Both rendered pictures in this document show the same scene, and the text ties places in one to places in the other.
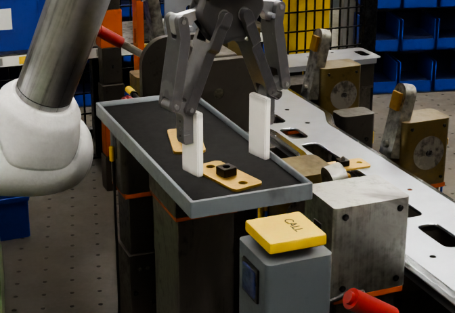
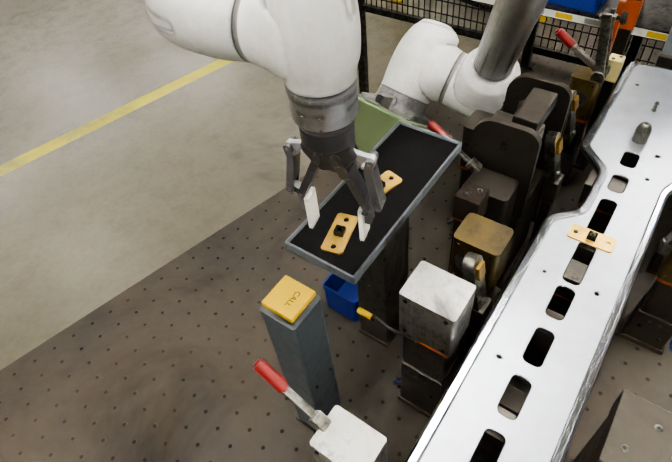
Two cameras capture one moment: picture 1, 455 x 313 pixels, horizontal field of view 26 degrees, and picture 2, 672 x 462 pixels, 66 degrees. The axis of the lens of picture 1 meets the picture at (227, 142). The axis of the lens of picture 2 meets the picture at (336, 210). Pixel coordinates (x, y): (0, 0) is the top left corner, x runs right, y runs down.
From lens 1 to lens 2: 93 cm
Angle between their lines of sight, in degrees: 57
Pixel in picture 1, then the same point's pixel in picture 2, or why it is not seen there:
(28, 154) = (466, 99)
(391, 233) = (439, 329)
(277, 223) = (290, 290)
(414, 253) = (494, 343)
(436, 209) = (579, 324)
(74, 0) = (497, 20)
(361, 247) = (417, 321)
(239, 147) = (391, 213)
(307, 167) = (487, 239)
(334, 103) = not seen: outside the picture
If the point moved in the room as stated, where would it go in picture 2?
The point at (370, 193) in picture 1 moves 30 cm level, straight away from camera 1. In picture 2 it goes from (440, 298) to (593, 231)
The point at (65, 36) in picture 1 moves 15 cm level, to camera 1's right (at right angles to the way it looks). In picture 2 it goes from (491, 40) to (542, 68)
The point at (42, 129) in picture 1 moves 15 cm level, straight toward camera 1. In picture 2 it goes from (474, 89) to (437, 117)
